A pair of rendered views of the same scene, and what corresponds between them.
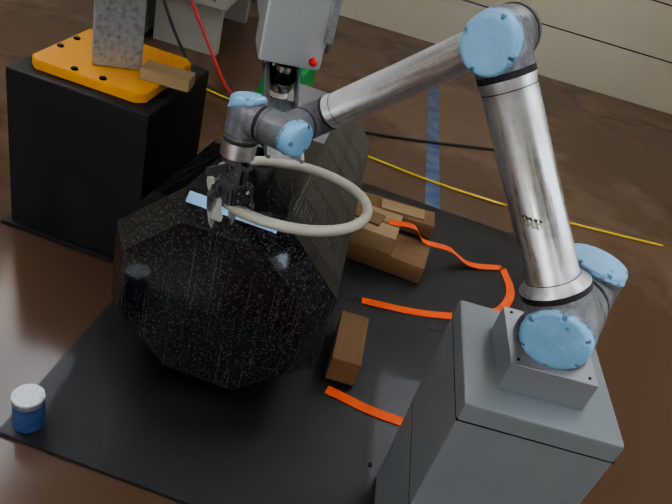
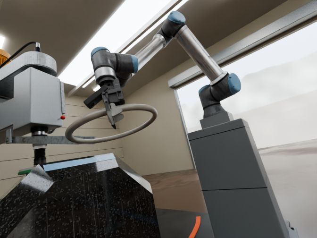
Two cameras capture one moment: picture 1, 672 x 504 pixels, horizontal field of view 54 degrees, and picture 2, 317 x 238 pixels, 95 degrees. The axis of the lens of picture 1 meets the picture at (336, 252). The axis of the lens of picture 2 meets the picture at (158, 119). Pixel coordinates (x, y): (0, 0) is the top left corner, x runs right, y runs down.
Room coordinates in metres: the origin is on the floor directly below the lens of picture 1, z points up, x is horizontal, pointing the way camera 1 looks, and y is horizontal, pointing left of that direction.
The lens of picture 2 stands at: (0.99, 0.67, 0.74)
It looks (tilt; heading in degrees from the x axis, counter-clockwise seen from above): 14 degrees up; 306
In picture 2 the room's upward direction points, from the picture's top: 13 degrees counter-clockwise
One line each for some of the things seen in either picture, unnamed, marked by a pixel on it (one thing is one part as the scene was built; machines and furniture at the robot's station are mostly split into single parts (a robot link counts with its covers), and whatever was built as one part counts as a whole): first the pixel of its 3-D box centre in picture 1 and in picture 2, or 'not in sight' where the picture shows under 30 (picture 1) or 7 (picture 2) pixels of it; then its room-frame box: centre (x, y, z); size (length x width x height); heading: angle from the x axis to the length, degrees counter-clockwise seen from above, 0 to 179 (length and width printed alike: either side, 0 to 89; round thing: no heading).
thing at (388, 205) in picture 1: (403, 209); not in sight; (3.23, -0.29, 0.11); 0.25 x 0.10 x 0.01; 93
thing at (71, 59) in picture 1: (116, 62); not in sight; (2.53, 1.11, 0.76); 0.49 x 0.49 x 0.05; 86
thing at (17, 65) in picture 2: not in sight; (12, 84); (2.61, 0.48, 1.59); 0.96 x 0.25 x 0.17; 18
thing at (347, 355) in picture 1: (347, 346); not in sight; (2.04, -0.16, 0.07); 0.30 x 0.12 x 0.12; 1
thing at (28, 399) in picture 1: (28, 408); not in sight; (1.30, 0.80, 0.08); 0.10 x 0.10 x 0.13
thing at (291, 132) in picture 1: (284, 131); (125, 64); (1.46, 0.21, 1.21); 0.12 x 0.12 x 0.09; 68
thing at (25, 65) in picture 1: (111, 145); not in sight; (2.53, 1.11, 0.37); 0.66 x 0.66 x 0.74; 86
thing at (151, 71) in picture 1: (167, 75); not in sight; (2.46, 0.86, 0.81); 0.20 x 0.10 x 0.05; 94
